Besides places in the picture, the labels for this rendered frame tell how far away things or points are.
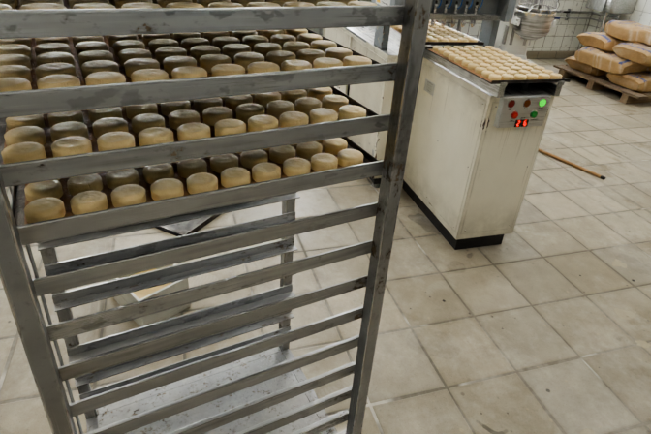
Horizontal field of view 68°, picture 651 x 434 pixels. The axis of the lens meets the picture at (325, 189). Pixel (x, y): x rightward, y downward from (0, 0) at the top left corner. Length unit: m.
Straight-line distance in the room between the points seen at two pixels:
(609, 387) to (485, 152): 1.05
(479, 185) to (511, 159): 0.19
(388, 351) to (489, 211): 0.93
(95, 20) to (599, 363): 2.08
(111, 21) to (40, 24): 0.08
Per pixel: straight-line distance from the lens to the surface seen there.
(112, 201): 0.80
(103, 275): 0.81
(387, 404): 1.84
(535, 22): 6.03
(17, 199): 0.88
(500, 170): 2.43
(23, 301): 0.79
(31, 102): 0.68
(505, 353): 2.14
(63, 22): 0.66
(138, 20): 0.66
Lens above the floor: 1.44
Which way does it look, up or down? 29 degrees down
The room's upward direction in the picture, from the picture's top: 4 degrees clockwise
